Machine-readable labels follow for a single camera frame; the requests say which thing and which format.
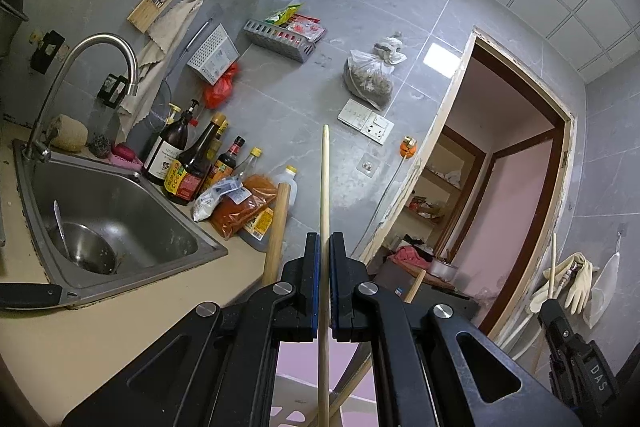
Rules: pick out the wine bottle white label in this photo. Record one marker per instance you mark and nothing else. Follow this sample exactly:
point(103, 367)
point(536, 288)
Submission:
point(168, 145)

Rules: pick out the orange chili powder bag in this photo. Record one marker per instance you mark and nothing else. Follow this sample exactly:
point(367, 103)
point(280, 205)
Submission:
point(238, 207)

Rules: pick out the white mesh strainer bag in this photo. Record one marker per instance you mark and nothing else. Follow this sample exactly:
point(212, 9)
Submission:
point(603, 289)

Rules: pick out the red plastic bag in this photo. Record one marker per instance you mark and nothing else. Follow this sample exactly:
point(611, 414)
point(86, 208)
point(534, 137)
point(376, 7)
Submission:
point(216, 94)

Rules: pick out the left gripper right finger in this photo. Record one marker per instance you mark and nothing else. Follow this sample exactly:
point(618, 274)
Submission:
point(431, 366)

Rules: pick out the wooden shelf unit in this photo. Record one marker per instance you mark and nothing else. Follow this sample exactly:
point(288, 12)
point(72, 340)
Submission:
point(444, 187)

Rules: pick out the dark soy sauce bottle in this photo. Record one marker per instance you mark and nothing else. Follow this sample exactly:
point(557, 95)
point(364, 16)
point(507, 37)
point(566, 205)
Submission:
point(187, 172)

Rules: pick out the white plastic utensil holder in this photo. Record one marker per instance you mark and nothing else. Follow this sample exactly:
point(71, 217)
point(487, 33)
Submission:
point(295, 391)

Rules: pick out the hanging dish cloth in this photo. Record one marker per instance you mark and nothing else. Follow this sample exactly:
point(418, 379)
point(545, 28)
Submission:
point(165, 35)

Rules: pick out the stainless steel sink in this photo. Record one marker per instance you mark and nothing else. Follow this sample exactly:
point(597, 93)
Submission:
point(98, 230)

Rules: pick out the white wall socket plate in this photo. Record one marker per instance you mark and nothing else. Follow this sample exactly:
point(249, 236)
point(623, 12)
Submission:
point(368, 123)

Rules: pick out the pale chopstick angled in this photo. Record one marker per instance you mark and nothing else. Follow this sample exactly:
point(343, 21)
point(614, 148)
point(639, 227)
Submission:
point(323, 415)

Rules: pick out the white rubber gloves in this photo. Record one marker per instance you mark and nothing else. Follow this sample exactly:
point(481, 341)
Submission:
point(573, 275)

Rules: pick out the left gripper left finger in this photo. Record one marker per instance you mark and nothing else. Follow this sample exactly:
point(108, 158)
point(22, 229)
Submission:
point(215, 366)

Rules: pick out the white vinegar jug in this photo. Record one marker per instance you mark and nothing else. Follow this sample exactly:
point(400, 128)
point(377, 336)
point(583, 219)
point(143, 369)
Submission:
point(256, 232)

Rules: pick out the dark bamboo chopstick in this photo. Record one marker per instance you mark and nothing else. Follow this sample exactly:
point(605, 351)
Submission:
point(274, 250)

